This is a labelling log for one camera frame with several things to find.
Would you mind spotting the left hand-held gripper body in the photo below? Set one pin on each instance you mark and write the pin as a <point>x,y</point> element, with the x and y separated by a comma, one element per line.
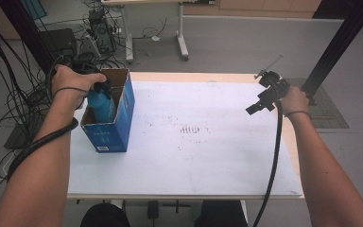
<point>89,50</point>

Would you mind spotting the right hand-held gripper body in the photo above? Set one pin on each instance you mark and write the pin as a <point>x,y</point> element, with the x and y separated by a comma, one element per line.
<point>272,83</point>

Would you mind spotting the blue plastic bottle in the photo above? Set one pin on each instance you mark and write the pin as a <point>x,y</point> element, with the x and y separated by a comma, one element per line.
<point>102,107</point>

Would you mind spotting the blue cardboard box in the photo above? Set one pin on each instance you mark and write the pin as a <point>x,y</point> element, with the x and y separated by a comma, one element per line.
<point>113,137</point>

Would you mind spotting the person's right hand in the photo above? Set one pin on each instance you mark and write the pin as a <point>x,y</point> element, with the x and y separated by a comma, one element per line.
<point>293,100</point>

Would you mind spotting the person's left hand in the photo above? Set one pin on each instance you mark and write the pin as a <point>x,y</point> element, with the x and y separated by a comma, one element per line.
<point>72,85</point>

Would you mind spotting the grey computer tower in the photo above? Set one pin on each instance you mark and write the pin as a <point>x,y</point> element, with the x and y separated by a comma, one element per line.
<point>104,31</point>

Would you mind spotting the black equipment box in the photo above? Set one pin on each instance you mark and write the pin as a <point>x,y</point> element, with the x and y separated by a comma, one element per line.
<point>60,42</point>

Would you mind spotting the grey-green floor mat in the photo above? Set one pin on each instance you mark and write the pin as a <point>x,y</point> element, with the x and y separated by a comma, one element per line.
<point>331,113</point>

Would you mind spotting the white paper sheet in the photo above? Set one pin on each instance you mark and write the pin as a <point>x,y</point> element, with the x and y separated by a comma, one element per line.
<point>201,157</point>

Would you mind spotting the light wooden cabinet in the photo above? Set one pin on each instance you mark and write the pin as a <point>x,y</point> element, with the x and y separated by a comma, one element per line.
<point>252,8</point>

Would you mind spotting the white table leg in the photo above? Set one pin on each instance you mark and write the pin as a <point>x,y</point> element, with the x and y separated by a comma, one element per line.
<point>243,209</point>

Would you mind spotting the person's dark trouser leg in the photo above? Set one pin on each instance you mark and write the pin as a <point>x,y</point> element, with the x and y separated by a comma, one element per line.
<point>220,214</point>
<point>102,216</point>

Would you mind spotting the small black box under table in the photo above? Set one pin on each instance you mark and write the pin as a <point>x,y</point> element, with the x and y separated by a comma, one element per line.
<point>152,209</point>

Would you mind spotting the black metal frame post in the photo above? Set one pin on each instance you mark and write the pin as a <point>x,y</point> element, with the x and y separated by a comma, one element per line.
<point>28,34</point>
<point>334,50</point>

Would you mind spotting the white desk frame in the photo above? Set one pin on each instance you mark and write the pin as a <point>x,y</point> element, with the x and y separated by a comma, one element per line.
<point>181,34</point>

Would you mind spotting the black floor base plate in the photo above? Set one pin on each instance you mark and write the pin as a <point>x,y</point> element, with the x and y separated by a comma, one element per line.
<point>17,138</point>

